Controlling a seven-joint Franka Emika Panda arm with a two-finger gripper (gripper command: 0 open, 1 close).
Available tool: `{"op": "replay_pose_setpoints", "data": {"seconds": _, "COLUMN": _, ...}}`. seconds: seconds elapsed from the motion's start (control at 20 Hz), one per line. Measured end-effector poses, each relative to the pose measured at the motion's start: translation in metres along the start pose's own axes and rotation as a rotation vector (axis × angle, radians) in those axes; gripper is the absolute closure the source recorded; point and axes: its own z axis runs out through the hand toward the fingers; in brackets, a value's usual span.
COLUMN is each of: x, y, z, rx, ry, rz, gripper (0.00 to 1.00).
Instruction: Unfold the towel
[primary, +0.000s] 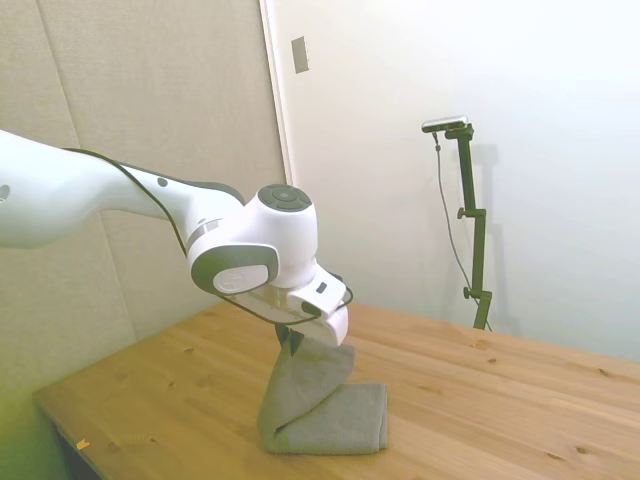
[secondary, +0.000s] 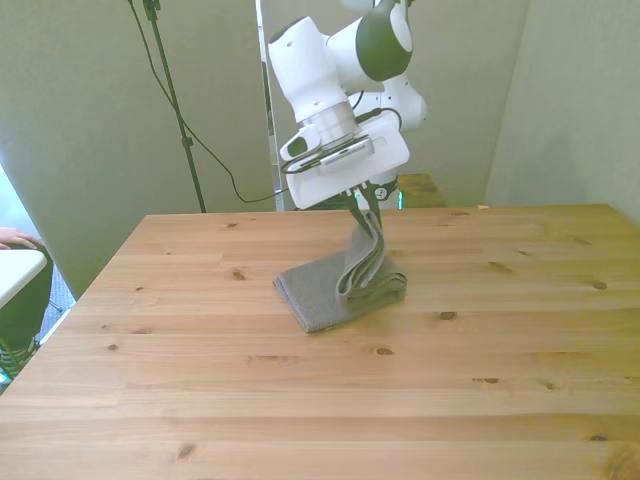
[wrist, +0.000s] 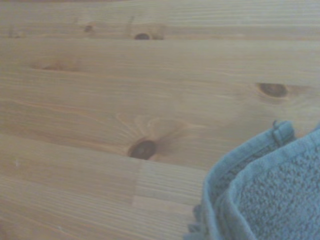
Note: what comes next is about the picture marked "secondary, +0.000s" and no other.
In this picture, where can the person's dark trouser leg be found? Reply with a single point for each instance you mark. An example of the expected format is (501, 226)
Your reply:
(25, 315)

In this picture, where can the white side table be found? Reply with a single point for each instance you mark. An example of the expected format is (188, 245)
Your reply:
(17, 270)

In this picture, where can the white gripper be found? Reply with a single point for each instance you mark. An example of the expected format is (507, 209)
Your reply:
(340, 182)

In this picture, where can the person's bare hand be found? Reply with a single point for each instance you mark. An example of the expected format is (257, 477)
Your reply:
(17, 237)

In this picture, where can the black tripod pole stand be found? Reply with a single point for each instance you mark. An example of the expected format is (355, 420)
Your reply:
(187, 142)

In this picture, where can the grey towel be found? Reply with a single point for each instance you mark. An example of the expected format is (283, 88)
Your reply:
(310, 295)

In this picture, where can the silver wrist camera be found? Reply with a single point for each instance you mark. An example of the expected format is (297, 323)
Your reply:
(347, 152)

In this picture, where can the striped sock foot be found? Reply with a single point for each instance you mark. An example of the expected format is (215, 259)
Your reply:
(15, 354)

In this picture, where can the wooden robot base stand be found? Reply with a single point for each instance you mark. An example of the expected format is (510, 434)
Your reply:
(425, 190)

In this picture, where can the white vertical panel frame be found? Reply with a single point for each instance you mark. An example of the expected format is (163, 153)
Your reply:
(260, 30)

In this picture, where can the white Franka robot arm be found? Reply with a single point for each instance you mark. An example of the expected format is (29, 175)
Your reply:
(305, 65)

